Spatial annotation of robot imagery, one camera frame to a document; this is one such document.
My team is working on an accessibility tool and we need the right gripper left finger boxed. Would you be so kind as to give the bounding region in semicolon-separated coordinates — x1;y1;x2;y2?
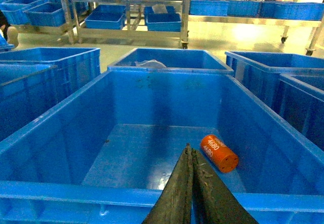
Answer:
142;144;193;223

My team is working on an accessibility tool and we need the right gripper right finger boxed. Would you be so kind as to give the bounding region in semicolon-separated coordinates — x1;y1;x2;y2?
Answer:
192;149;257;223

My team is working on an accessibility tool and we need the orange cylinder cap 4680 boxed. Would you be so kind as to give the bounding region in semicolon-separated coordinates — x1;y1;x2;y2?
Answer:
200;134;239;173

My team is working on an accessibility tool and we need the large blue bin right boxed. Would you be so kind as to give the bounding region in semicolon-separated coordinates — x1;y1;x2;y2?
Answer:
1;68;323;223

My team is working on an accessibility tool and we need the large blue bin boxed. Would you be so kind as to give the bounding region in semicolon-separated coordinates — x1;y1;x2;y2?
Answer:
1;62;58;140
1;68;323;223

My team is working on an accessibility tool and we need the blue bin behind right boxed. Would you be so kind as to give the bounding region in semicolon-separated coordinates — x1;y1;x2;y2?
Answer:
108;48;234;76

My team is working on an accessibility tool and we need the blue bin behind left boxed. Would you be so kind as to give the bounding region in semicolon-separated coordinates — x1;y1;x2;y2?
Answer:
1;47;100;102

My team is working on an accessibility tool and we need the large blue bin left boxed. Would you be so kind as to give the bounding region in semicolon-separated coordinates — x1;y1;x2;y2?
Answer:
1;62;58;140

